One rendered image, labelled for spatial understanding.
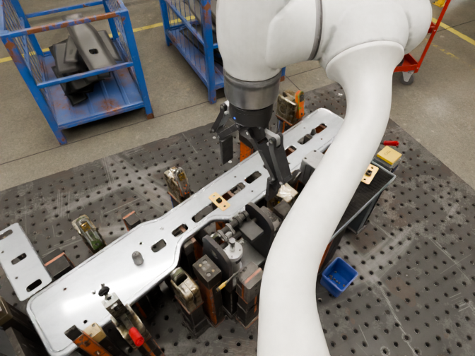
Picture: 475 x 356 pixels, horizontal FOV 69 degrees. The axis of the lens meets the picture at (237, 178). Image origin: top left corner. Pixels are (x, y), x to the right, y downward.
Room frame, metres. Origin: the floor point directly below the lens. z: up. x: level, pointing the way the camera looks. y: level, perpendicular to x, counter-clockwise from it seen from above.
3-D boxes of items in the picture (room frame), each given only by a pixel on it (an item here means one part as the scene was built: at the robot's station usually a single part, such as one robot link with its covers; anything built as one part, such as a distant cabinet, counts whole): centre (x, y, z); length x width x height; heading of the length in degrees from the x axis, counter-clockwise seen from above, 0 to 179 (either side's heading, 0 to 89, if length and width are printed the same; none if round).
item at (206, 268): (0.41, 0.09, 0.91); 0.07 x 0.05 x 0.42; 43
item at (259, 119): (0.47, -0.02, 1.62); 0.08 x 0.07 x 0.09; 43
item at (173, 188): (0.81, 0.23, 0.87); 0.12 x 0.09 x 0.35; 43
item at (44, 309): (0.74, 0.06, 1.00); 1.38 x 0.22 x 0.02; 133
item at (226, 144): (0.52, 0.02, 1.48); 0.03 x 0.01 x 0.07; 133
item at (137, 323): (0.29, 0.30, 0.88); 0.07 x 0.06 x 0.35; 43
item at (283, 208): (0.63, -0.15, 0.90); 0.05 x 0.05 x 0.40; 43
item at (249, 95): (0.47, -0.02, 1.69); 0.09 x 0.09 x 0.06
